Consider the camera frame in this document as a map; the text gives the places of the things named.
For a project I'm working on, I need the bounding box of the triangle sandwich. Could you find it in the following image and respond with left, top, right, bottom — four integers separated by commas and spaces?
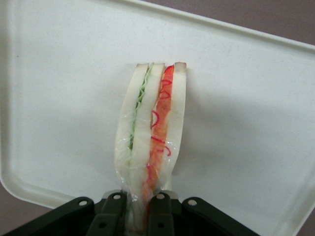
114, 61, 188, 234

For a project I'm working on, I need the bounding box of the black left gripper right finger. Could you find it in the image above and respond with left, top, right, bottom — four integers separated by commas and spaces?
147, 192, 262, 236

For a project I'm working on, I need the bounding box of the cream plastic tray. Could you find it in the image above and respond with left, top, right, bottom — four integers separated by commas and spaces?
0, 0, 315, 236

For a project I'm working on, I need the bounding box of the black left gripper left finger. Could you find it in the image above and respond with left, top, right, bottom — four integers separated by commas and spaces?
0, 190, 128, 236

